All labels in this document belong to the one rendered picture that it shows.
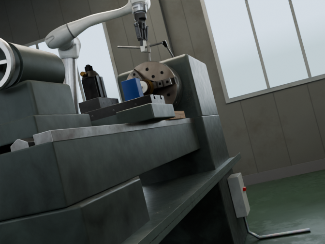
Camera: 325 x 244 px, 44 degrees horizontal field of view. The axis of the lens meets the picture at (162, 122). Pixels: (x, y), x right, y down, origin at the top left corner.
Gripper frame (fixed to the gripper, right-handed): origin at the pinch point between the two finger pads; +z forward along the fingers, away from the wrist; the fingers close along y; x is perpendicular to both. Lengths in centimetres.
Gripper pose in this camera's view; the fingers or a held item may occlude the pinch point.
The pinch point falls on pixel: (143, 46)
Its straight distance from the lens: 250.8
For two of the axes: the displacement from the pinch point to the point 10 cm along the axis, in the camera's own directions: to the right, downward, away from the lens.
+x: 8.5, -1.1, -5.2
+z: 1.1, 9.9, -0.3
